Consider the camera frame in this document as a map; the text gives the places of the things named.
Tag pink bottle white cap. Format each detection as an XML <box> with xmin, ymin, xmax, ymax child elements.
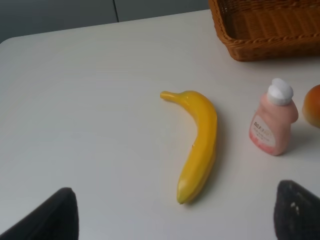
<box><xmin>248</xmin><ymin>78</ymin><xmax>299</xmax><ymax>156</ymax></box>

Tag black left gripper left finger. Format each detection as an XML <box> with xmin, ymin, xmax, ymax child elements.
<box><xmin>0</xmin><ymin>187</ymin><xmax>79</xmax><ymax>240</ymax></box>

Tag yellow banana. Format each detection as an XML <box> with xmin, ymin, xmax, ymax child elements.
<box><xmin>160</xmin><ymin>90</ymin><xmax>218</xmax><ymax>205</ymax></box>

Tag woven wicker basket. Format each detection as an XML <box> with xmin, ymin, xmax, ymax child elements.
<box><xmin>208</xmin><ymin>0</ymin><xmax>320</xmax><ymax>62</ymax></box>

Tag red orange peach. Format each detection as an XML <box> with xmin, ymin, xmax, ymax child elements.
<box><xmin>302</xmin><ymin>85</ymin><xmax>320</xmax><ymax>128</ymax></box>

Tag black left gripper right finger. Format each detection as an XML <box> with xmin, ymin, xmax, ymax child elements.
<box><xmin>273</xmin><ymin>180</ymin><xmax>320</xmax><ymax>240</ymax></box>

